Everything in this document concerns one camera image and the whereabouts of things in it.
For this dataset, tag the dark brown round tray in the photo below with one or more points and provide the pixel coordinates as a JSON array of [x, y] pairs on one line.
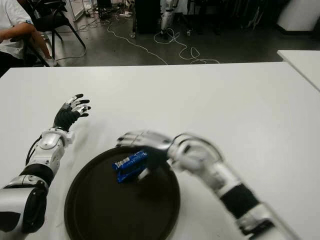
[[100, 207]]

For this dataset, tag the silver humanoid robot legs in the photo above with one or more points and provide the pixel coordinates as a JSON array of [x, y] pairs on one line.
[[166, 17]]

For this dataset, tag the white side table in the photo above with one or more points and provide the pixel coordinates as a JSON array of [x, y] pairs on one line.
[[302, 62]]

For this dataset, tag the black wheeled cabinet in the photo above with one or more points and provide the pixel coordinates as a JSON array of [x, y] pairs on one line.
[[147, 15]]

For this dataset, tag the seated person white shirt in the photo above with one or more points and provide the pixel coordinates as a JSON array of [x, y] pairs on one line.
[[10, 15]]

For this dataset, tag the white power strip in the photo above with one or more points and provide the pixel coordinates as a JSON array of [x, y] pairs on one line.
[[125, 13]]

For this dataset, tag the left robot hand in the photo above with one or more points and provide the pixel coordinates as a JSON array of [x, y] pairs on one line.
[[63, 117]]

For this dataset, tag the black folding chair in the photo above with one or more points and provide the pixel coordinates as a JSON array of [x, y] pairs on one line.
[[31, 50], [53, 18]]

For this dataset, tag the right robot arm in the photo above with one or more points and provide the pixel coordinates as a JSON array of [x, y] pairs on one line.
[[225, 180]]

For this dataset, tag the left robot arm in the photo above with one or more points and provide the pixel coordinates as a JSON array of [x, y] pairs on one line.
[[46, 150]]

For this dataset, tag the white curved booth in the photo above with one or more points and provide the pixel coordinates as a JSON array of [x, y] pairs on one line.
[[297, 15]]

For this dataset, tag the blue Oreo cookie pack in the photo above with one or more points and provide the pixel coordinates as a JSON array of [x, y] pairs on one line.
[[127, 165]]

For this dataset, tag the white panel board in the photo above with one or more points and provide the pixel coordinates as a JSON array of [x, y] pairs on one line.
[[77, 8]]

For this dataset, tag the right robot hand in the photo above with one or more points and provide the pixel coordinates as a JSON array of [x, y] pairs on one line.
[[155, 145]]

